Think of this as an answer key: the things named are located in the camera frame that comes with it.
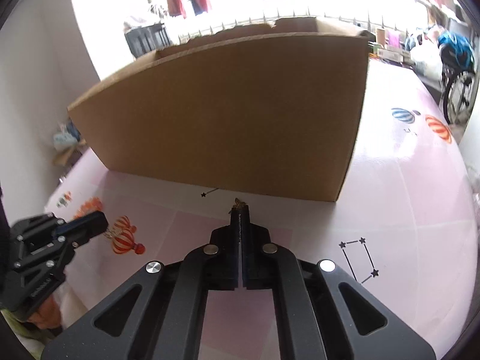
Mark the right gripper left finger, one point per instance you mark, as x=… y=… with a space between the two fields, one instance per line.
x=158 y=312

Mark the large brown cardboard box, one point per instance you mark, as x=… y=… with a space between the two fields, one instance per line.
x=259 y=109

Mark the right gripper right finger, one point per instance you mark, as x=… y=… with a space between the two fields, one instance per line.
x=322 y=314

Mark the dark side table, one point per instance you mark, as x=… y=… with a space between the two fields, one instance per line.
x=405 y=63

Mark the open cardboard box with clothes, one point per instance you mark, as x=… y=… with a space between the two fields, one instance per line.
x=69 y=145

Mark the left hand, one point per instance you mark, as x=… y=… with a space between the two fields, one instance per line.
x=48 y=315

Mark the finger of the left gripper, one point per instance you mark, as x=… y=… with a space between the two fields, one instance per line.
x=79 y=231

